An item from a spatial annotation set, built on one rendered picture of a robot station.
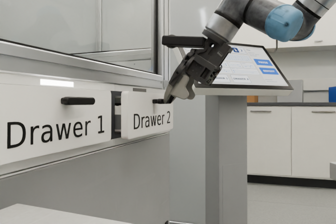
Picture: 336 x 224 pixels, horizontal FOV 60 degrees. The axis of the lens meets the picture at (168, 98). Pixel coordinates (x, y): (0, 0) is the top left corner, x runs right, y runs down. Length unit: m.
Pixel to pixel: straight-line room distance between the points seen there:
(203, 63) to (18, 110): 0.43
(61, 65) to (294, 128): 3.01
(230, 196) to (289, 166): 2.06
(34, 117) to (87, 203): 0.24
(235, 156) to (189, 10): 1.20
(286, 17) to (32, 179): 0.57
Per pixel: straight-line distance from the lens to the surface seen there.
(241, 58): 1.43
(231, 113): 1.36
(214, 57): 0.73
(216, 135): 1.34
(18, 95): 0.47
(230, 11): 0.73
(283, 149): 3.39
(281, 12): 0.68
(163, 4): 1.02
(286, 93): 1.45
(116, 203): 0.75
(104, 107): 0.63
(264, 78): 1.39
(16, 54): 0.49
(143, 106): 0.74
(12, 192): 0.51
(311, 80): 4.07
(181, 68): 0.72
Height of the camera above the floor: 0.90
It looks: 1 degrees up
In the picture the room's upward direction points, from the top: straight up
